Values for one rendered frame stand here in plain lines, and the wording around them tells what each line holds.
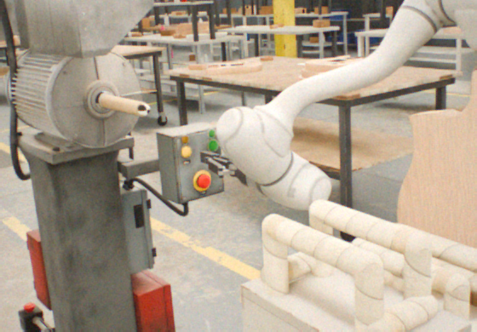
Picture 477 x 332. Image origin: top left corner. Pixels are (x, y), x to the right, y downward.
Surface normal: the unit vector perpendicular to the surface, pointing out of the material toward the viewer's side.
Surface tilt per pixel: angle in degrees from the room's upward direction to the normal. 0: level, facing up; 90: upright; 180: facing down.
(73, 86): 86
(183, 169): 90
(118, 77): 85
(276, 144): 89
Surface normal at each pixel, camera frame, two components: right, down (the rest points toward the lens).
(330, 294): -0.07, -0.96
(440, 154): -0.81, 0.20
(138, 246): 0.60, 0.18
